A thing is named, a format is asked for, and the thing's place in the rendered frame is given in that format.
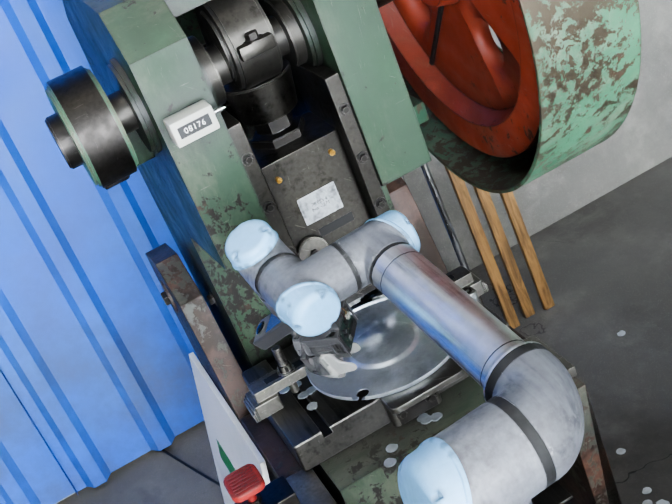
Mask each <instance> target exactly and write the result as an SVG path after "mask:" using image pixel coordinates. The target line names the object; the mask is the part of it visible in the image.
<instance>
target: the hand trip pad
mask: <svg viewBox="0 0 672 504"><path fill-rule="evenodd" d="M223 483H224V486H225V488H226V490H227V492H228V493H229V495H230V497H231V499H232V500H233V501H234V502H235V503H242V502H244V501H246V500H248V502H250V503H251V502H254V501H255V500H256V499H257V496H256V494H258V493H259V492H261V491H262V490H263V489H264V487H265V481H264V479H263V477H262V476H261V474H260V472H259V471H258V469H257V468H256V466H255V465H254V464H246V465H244V466H242V467H240V468H239V469H237V470H235V471H233V472H232V473H230V474H228V475H227V476H226V477H225V478H224V481H223Z"/></svg>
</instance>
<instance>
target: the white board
mask: <svg viewBox="0 0 672 504"><path fill-rule="evenodd" d="M189 358H190V362H191V367H192V371H193V375H194V379H195V383H196V387H197V391H198V396H199V400H200V404H201V408H202V412H203V416H204V420H205V424H206V429H207V433H208V437H209V441H210V445H211V449H212V453H213V458H214V462H215V466H216V470H217V474H218V478H219V482H220V487H221V491H222V495H223V499H224V503H225V504H234V503H235V502H234V501H233V500H232V499H231V497H230V495H229V493H228V492H227V490H226V488H225V486H224V483H223V481H224V478H225V477H226V476H227V475H228V474H230V473H232V472H233V471H235V470H237V469H239V468H240V467H242V466H244V465H246V464H254V465H255V466H256V468H257V469H258V471H259V472H260V474H261V476H262V477H263V479H264V481H265V485H267V484H268V483H270V480H269V476H268V471H267V466H266V462H265V460H264V458H263V457H262V455H261V454H260V452H259V451H258V449H257V448H256V446H255V445H254V443H253V442H252V440H251V439H250V437H249V435H248V434H247V432H246V431H245V429H244V428H243V426H242V425H241V423H240V422H239V420H238V419H237V417H236V416H235V414H234V413H233V411H232V410H231V408H230V407H229V405H228V404H227V402H226V401H225V399H224V398H223V396H222V395H221V393H220V392H219V390H218V389H217V387H216V386H215V384H214V383H213V381H212V380H211V378H210V377H209V375H208V374H207V372H206V371H205V369H204V368H203V366H202V365H201V363H200V362H199V360H198V359H197V357H196V356H195V354H194V352H192V353H190V354H189Z"/></svg>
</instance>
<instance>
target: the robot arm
mask: <svg viewBox="0 0 672 504"><path fill-rule="evenodd" d="M419 251H420V240H419V237H418V235H417V232H416V231H415V229H414V227H413V225H412V224H410V223H409V221H408V219H407V218H406V217H405V216H404V215H403V214H402V213H400V212H398V211H395V210H390V211H387V212H385V213H383V214H381V215H379V216H378V217H376V218H372V219H369V220H368V221H366V222H365V223H364V225H362V226H360V227H359V228H357V229H355V230H354V231H352V232H350V233H349V234H347V235H345V236H344V237H342V238H340V239H338V240H337V241H335V242H333V243H332V244H330V245H328V246H327V247H325V248H323V249H321V250H320V251H318V252H316V253H315V254H313V255H311V256H310V257H308V258H306V259H305V260H303V261H302V260H301V259H300V258H299V257H298V256H296V255H295V254H294V253H293V252H292V251H291V250H290V249H289V248H288V247H287V246H286V245H285V244H284V243H283V242H282V241H281V239H280V238H279V237H278V233H277V232H276V231H275V230H273V229H272V228H271V227H270V226H269V224H268V223H266V222H265V221H262V220H257V219H255V220H249V221H246V222H244V223H242V224H240V225H239V226H238V227H236V228H235V229H234V230H233V231H232V232H231V233H230V234H229V236H228V238H227V240H226V243H225V253H226V256H227V257H228V259H229V260H230V262H231V263H232V266H233V268H234V269H235V270H237V271H238V272H239V273H240V274H241V276H242V277H243V278H244V279H245V280H246V282H247V283H248V284H249V285H250V286H251V288H252V289H253V290H254V291H255V293H256V294H257V295H258V296H259V298H260V299H261V300H262V302H263V303H264V304H265V305H266V307H267V308H268V309H269V310H270V312H271V313H270V314H269V315H268V316H266V317H265V318H264V319H262V320H261V321H260V322H259V325H258V327H257V329H256V335H255V339H254V342H253V344H254V345H255V346H257V347H259V348H261V349H263V350H266V349H268V348H269V347H271V346H272V345H274V344H275V343H277V342H278V341H280V340H281V339H282V338H284V337H285V336H287V335H288V334H292V335H293V338H292V341H293V346H294V348H295V350H296V352H297V354H298V355H299V356H300V360H301V361H302V362H303V363H304V365H305V367H306V368H307V369H308V370H309V371H310V372H311V373H314V374H317V375H320V376H325V377H330V378H342V377H345V374H346V372H350V371H354V370H356V369H357V366H356V365H355V364H354V363H351V362H346V361H343V358H344V357H351V356H352V355H351V354H353V353H355V352H358V351H360V349H361V347H360V345H359V344H358V343H356V342H353V339H354V336H355V330H356V325H357V321H356V320H358V319H359V318H358V317H357V316H356V314H355V313H354V311H353V310H352V309H351V307H350V306H349V304H348V303H347V302H346V300H344V299H346V298H348V297H349V296H351V295H353V294H354V293H356V292H358V291H359V290H361V289H362V288H364V287H366V286H367V285H369V284H372V285H373V286H374V287H375V288H377V289H378V290H379V291H380V292H381V293H383V294H384V295H385V296H386V297H387V298H388V299H389V300H390V301H391V302H392V303H393V304H394V305H395V306H396V307H397V308H398V309H400V310H401V311H402V312H403V313H404V314H405V315H406V316H407V317H408V318H409V319H410V320H411V321H412V322H413V323H414V324H415V325H417V326H418V327H419V328H420V329H421V330H422V331H423V332H424V333H425V334H426V335H427V336H428V337H429V338H430V339H431V340H432V341H434V342H435V343H436V344H437V345H438V346H439V347H440V348H441V349H442V350H443V351H444V352H445V353H446V354H447V355H448V356H449V357H450V358H452V359H453V360H454V361H455V362H456V363H457V364H458V365H459V366H460V367H461V368H462V369H463V370H464V371H465V372H466V373H467V374H469V375H470V376H471V377H472V378H473V379H474V380H475V381H476V382H477V383H478V384H479V385H480V386H481V387H482V388H483V394H484V399H485V401H486V402H485V403H483V404H482V405H480V406H479V407H477V408H476V409H474V410H473V411H471V412H470V413H468V414H467V415H465V416H464V417H462V418H461V419H459V420H458V421H456V422H455V423H453V424H452V425H450V426H449V427H447V428H446V429H444V430H443V431H441V432H440V433H438V434H437V435H435V436H434V437H431V438H428V439H426V440H425V441H423V442H422V443H421V444H420V445H419V447H418V448H417V449H416V450H414V451H413V452H412V453H410V454H409V455H407V456H406V457H405V458H404V459H403V461H402V462H401V464H400V466H399V469H398V486H399V491H400V494H401V498H402V501H403V503H404V504H533V503H532V500H531V499H532V498H533V497H535V496H536V495H537V494H539V493H540V492H542V491H543V490H545V489H546V488H547V487H549V486H550V485H552V484H553V483H554V482H556V481H557V480H559V479H560V478H561V477H562V476H563V475H565V474H566V473H567V472H568V470H569V469H570V468H571V467H572V465H573V464H574V462H575V460H576V458H577V456H578V454H579V452H580V448H581V445H582V441H583V436H584V412H583V406H582V402H581V398H580V395H579V392H578V389H577V387H576V385H575V383H574V381H573V379H572V377H571V375H570V373H569V372H568V371H567V369H566V368H565V366H564V365H563V364H562V363H561V362H560V360H559V359H558V358H557V357H555V356H554V355H553V354H552V353H551V352H550V351H549V350H548V349H546V348H545V347H544V346H543V345H541V344H540V343H538V342H534V341H528V342H525V341H524V340H522V339H521V338H520V337H519V336H518V335H516V334H515V333H514V332H513V331H512V330H511V329H509V328H508V327H507V326H506V325H505V324H503V323H502V322H501V321H500V320H499V319H497V318H496V317H495V316H494V315H493V314H492V313H490V312H489V311H488V310H487V309H486V308H484V307H483V306H482V305H481V304H480V303H478V302H477V301H476V300H475V299H474V298H473V297H471V296H470V295H469V294H468V293H467V292H465V291H464V290H463V289H462V288H461V287H460V286H458V285H457V284H456V283H455V282H454V281H452V280H451V279H450V278H449V277H448V276H446V275H445V274H444V273H443V272H442V271H441V270H439V269H438V268H437V267H436V266H435V265H433V264H432V263H431V262H430V261H429V260H428V259H426V258H425V257H424V256H423V255H422V254H420V253H419ZM347 308H348V309H347ZM350 312H351V313H350Z"/></svg>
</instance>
